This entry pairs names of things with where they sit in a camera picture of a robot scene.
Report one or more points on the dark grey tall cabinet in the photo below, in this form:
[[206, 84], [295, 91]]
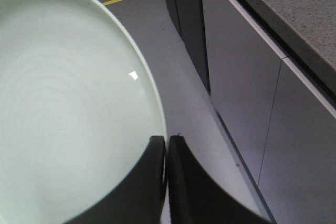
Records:
[[188, 19]]

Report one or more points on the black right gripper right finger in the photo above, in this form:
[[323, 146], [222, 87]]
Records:
[[194, 197]]

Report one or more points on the light green round plate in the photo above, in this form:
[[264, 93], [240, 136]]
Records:
[[78, 106]]

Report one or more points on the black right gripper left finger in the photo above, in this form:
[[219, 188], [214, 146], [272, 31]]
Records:
[[139, 198]]

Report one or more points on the grey kitchen island cabinet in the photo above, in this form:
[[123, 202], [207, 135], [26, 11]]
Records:
[[282, 125]]

